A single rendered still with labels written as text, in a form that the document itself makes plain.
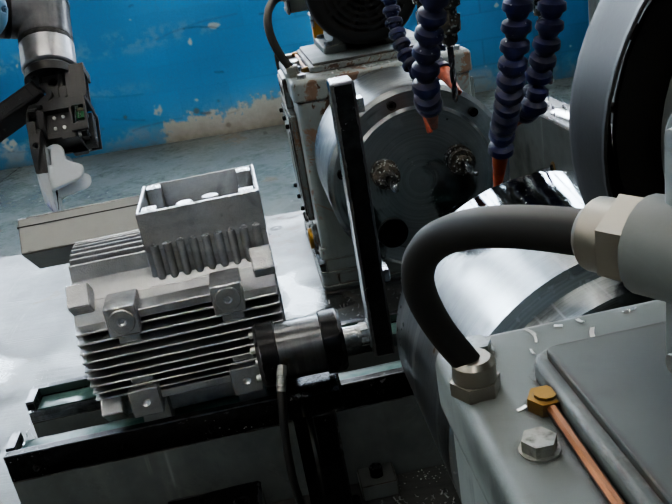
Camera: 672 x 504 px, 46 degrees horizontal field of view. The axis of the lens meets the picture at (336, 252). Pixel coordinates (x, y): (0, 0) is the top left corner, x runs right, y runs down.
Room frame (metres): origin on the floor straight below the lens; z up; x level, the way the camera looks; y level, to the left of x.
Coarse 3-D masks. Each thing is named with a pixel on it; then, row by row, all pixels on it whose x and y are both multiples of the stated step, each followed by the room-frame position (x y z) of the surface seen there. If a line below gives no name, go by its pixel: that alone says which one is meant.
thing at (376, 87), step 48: (384, 96) 1.01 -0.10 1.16; (336, 144) 1.01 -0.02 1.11; (384, 144) 1.00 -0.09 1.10; (432, 144) 1.01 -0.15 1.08; (480, 144) 1.01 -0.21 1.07; (336, 192) 1.00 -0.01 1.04; (384, 192) 1.00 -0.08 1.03; (432, 192) 1.01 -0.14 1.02; (480, 192) 1.01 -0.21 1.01; (384, 240) 1.00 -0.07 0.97
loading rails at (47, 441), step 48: (48, 384) 0.83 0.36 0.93; (384, 384) 0.72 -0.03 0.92; (48, 432) 0.79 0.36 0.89; (96, 432) 0.72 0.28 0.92; (144, 432) 0.70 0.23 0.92; (192, 432) 0.71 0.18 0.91; (240, 432) 0.71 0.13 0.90; (384, 432) 0.72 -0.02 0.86; (48, 480) 0.69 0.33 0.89; (96, 480) 0.70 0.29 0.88; (144, 480) 0.70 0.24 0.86; (192, 480) 0.70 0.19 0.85; (240, 480) 0.71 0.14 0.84; (288, 480) 0.71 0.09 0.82; (384, 480) 0.69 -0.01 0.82
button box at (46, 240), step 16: (80, 208) 1.00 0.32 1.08; (96, 208) 1.00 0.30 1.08; (112, 208) 1.00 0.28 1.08; (128, 208) 0.99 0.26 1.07; (32, 224) 0.99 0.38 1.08; (48, 224) 0.99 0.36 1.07; (64, 224) 0.99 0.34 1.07; (80, 224) 0.98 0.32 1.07; (96, 224) 0.98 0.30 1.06; (112, 224) 0.98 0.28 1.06; (128, 224) 0.98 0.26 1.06; (32, 240) 0.97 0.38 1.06; (48, 240) 0.97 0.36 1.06; (64, 240) 0.97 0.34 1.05; (80, 240) 0.97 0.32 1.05; (32, 256) 0.97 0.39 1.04; (48, 256) 0.98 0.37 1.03; (64, 256) 1.00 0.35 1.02
